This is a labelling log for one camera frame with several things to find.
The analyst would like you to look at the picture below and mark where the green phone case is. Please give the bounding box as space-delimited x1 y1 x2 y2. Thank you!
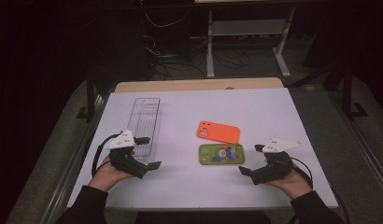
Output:
198 143 245 166

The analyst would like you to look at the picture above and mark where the metal frame rail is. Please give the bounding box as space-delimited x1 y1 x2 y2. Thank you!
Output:
39 92 110 224
328 90 383 200

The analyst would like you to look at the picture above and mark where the orange phone case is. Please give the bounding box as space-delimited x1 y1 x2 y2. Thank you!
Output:
196 120 242 145

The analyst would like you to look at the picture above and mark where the hanging white cable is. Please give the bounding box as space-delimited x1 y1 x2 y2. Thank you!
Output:
144 10 190 30

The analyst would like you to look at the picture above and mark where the person's right hand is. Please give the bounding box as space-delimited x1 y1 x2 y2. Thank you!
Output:
265 167 314 201

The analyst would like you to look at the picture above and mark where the person's left hand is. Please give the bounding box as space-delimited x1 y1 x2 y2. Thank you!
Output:
88 154 135 192

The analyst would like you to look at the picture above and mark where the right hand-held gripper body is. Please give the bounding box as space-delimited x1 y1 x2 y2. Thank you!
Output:
248 137 304 187

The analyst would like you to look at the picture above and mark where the black metal stand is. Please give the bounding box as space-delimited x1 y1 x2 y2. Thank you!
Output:
341 59 369 121
76 69 102 123

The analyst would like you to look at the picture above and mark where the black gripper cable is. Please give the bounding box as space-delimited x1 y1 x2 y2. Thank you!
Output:
291 157 350 224
91 133 122 177

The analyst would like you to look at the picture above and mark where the white metal desk frame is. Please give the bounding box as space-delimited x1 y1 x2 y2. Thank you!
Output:
206 7 297 78

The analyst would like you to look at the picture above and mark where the clear plastic rack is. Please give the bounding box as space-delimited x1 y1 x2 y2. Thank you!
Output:
126 97 163 166

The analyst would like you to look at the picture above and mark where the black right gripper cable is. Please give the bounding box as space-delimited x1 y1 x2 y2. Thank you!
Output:
291 157 350 224

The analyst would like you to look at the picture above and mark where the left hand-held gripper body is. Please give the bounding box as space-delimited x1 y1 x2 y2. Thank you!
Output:
104 129 149 180

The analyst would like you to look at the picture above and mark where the wooden table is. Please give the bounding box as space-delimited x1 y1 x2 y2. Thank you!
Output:
114 77 285 93

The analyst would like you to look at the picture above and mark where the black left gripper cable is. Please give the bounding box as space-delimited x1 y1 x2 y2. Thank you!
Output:
91 133 122 177

